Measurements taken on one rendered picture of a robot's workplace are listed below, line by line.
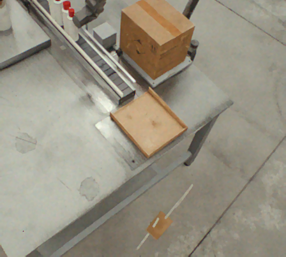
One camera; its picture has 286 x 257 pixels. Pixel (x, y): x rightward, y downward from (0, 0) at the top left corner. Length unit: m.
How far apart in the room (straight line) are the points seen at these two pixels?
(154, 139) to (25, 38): 0.91
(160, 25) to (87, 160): 0.74
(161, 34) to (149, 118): 0.42
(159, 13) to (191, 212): 1.36
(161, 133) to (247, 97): 1.50
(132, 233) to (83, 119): 0.96
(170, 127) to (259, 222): 1.16
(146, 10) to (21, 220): 1.15
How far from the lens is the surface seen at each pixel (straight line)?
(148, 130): 1.69
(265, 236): 2.58
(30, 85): 1.86
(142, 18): 1.76
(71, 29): 1.90
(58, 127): 1.70
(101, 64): 1.85
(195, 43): 2.84
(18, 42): 2.01
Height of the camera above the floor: 2.29
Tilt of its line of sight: 58 degrees down
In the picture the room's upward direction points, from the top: 11 degrees clockwise
